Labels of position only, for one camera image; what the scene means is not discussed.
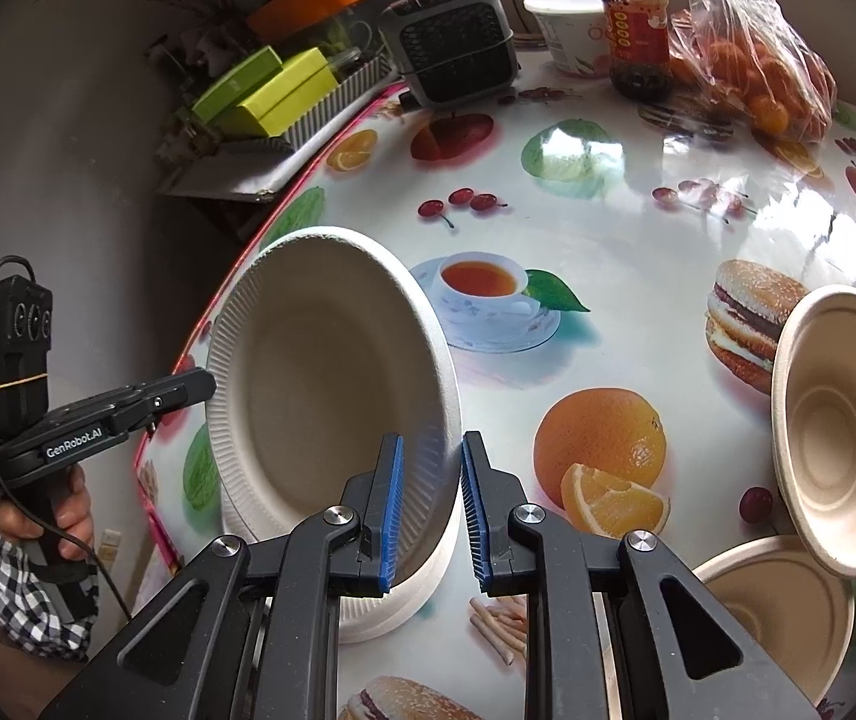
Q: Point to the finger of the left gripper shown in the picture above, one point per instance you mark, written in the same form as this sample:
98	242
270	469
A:
173	393

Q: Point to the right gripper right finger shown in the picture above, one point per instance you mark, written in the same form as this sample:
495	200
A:
613	622

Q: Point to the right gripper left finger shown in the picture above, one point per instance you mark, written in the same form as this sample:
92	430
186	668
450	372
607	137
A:
250	630

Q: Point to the white paper plate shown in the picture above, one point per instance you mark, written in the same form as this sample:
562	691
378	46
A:
364	619
248	404

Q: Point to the checkered left sleeve forearm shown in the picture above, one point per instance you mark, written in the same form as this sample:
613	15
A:
28	618

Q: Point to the person's left hand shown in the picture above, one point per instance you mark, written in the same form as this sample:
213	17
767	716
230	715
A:
68	508

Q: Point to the upper green box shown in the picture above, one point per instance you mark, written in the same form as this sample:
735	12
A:
237	83

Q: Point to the green box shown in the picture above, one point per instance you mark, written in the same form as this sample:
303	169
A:
302	82
237	83

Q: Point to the lower green box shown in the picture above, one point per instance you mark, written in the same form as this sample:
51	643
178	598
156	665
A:
302	82

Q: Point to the black white striped box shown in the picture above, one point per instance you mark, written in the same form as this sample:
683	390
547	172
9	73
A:
204	139

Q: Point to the black portable heater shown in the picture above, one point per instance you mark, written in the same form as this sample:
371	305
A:
450	52

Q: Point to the white plastic tub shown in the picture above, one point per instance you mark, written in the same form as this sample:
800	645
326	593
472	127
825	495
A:
574	32

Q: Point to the red label sauce jar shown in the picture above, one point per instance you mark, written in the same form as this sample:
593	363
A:
637	35

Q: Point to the plastic bag of oranges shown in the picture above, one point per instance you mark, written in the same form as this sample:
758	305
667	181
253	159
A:
748	60

